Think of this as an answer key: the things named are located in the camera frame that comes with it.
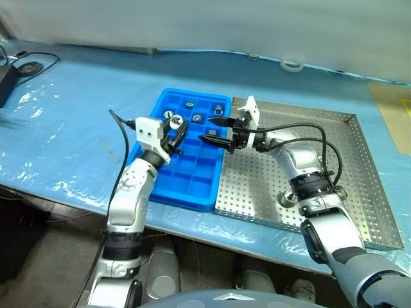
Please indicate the black power adapter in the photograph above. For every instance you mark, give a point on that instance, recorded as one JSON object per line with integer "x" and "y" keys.
{"x": 4, "y": 84}

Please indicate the white shoe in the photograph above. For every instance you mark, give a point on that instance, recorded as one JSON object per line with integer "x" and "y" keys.
{"x": 302, "y": 288}

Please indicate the grey robot torso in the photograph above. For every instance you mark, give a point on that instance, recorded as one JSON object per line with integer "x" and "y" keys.
{"x": 224, "y": 300}

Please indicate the metal nut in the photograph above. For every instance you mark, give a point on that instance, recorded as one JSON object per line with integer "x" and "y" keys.
{"x": 286, "y": 198}

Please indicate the grey metal bar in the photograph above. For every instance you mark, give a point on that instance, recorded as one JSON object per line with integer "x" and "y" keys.
{"x": 141, "y": 50}

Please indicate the brown cardboard sheet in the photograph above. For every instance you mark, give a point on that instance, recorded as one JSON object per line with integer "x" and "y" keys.
{"x": 388, "y": 109}

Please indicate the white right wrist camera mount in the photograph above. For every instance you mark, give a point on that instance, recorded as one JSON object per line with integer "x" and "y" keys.
{"x": 252, "y": 110}

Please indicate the perforated steel tray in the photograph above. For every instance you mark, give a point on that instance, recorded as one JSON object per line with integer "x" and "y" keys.
{"x": 250, "y": 179}

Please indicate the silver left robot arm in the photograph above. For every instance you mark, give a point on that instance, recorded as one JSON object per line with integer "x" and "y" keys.
{"x": 128, "y": 199}

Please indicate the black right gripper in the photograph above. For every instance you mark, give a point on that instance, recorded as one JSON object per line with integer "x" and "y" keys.
{"x": 240, "y": 134}

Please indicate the small black plug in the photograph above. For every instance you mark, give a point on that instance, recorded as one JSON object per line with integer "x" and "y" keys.
{"x": 20, "y": 54}

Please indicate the black round disc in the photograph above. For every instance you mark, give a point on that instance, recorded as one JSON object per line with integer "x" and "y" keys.
{"x": 29, "y": 68}

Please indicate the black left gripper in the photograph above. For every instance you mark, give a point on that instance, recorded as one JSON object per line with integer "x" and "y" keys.
{"x": 169, "y": 142}

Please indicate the blue compartment tray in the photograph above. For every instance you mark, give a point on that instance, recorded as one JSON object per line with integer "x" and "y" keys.
{"x": 180, "y": 179}

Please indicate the grey rounded robot leg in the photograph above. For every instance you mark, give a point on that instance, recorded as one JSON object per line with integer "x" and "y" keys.
{"x": 163, "y": 266}
{"x": 257, "y": 276}

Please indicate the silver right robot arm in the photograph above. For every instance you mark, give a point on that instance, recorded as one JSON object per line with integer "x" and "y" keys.
{"x": 302, "y": 157}

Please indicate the blue plastic table cover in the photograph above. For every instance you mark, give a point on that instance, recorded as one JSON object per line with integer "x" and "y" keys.
{"x": 80, "y": 112}

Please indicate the black box under table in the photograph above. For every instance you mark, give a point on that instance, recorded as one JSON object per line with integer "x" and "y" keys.
{"x": 19, "y": 237}

